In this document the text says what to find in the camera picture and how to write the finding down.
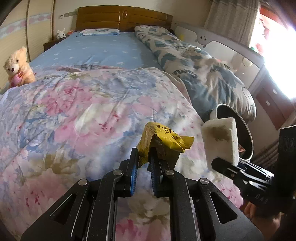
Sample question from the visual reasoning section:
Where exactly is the white cabinet with brown drawers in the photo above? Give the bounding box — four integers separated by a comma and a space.
247, 67, 296, 130

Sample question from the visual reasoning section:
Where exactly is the blue and white pillow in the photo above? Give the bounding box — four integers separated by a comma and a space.
76, 28, 121, 37

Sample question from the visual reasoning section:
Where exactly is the blue bedsheet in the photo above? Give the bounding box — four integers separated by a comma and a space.
29, 31, 162, 73

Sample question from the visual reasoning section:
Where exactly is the person's right hand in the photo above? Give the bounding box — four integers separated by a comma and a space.
244, 201, 286, 241

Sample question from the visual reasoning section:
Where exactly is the beige curtain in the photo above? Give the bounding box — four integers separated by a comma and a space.
205, 0, 261, 48

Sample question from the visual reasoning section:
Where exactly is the yellow wrapper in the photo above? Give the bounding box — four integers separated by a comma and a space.
137, 122, 195, 171

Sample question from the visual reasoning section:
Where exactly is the grey and white crib frame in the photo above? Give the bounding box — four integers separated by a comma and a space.
172, 22, 265, 90

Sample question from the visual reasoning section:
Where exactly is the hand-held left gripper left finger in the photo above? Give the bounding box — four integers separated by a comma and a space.
21, 148, 139, 241

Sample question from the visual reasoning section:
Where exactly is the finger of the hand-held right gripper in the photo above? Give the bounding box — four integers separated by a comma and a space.
238, 160, 275, 183
211, 157, 249, 184

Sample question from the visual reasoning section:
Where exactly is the dark wooden nightstand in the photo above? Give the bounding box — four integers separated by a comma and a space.
43, 37, 70, 52

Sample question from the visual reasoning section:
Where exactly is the white block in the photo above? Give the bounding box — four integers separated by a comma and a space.
201, 117, 240, 172

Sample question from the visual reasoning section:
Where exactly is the beige sliding wardrobe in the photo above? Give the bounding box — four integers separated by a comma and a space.
0, 0, 79, 91

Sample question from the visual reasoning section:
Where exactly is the white bin with black bag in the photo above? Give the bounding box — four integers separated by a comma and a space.
210, 103, 254, 161

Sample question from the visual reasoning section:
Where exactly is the pink floral blanket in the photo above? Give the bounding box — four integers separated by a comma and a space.
0, 65, 245, 241

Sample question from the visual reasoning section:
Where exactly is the wooden headboard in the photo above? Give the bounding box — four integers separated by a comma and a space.
75, 6, 174, 33

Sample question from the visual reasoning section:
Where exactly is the beige teddy bear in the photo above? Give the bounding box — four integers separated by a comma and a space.
3, 46, 36, 88

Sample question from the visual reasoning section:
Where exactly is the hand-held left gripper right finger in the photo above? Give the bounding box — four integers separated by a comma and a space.
148, 148, 264, 241

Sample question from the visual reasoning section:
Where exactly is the blue patterned white quilt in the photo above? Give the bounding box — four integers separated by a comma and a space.
134, 25, 257, 123

